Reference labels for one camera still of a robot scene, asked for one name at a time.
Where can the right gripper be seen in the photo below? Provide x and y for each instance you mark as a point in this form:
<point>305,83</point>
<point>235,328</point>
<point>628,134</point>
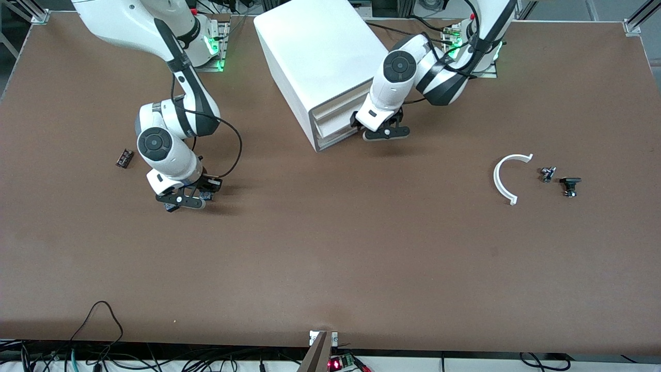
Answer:
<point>202,182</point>

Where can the small black contact block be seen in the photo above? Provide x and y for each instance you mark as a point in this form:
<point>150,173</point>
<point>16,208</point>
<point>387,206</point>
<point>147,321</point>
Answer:
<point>124,158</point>

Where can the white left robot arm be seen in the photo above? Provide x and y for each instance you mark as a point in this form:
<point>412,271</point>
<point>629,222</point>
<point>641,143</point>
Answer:
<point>397,67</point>

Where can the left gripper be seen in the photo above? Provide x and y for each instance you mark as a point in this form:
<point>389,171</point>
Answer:
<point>355,120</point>

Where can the small black knob part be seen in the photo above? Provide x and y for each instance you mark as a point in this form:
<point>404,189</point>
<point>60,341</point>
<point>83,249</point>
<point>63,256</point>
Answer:
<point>570,182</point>

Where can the circuit board with red light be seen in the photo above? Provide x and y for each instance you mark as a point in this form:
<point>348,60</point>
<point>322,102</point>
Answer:
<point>338,363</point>

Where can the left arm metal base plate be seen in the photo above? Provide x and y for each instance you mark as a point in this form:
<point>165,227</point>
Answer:
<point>490,74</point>

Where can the aluminium frame profile corner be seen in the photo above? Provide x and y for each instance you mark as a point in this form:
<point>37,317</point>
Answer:
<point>638,20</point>
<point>36,11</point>

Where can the orange-headed black emergency button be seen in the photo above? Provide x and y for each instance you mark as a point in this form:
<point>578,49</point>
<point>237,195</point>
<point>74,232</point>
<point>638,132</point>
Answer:
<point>171,207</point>

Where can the white drawer cabinet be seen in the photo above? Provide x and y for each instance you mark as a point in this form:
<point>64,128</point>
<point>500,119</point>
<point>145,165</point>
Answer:
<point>320,46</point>

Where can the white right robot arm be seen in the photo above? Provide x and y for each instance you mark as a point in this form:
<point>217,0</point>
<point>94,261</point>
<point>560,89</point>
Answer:
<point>160,144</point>

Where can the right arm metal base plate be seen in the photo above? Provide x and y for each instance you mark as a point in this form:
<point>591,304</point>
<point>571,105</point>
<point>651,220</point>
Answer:
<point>219,64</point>

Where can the metal bracket with beam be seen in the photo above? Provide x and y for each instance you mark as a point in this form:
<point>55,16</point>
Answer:
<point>320,351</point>

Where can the small grey metal clip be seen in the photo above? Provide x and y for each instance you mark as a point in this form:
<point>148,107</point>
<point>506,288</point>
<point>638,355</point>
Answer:
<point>547,174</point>

